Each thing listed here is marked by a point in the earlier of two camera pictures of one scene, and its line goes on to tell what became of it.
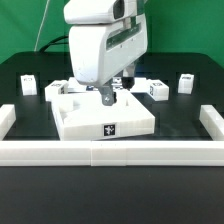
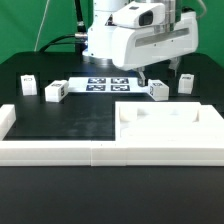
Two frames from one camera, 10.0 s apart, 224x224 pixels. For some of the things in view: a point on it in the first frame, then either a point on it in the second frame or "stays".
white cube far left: x=28 y=84 stays
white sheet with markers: x=141 y=84 stays
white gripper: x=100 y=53 -> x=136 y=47
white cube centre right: x=157 y=89 stays
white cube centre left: x=55 y=88 stays
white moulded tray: x=82 y=116 -> x=165 y=124
